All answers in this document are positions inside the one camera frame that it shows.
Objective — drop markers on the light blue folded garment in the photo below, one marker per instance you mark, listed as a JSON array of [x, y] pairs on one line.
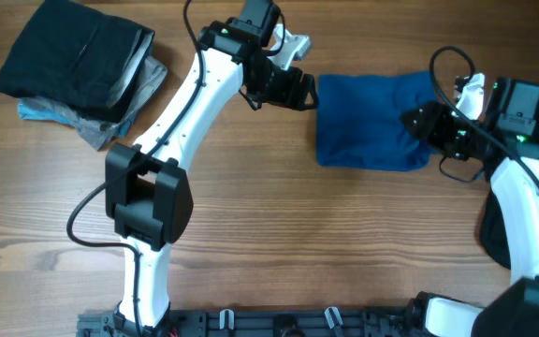
[[26, 111]]

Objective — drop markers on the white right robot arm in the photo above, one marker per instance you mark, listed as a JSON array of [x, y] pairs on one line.
[[505, 143]]

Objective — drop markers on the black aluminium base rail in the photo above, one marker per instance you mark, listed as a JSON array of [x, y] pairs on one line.
[[372, 322]]

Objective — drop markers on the grey folded garment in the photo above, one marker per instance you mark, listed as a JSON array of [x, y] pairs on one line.
[[141, 78]]

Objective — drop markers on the blue t-shirt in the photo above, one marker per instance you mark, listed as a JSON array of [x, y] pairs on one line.
[[358, 121]]

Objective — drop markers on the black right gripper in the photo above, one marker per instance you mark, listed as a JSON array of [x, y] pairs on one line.
[[434, 116]]

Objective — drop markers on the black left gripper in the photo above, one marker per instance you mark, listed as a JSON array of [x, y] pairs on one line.
[[287, 96]]

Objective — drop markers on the black folded garment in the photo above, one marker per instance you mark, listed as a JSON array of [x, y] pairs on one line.
[[69, 53]]

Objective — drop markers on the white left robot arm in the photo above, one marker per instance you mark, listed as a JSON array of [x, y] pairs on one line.
[[148, 195]]

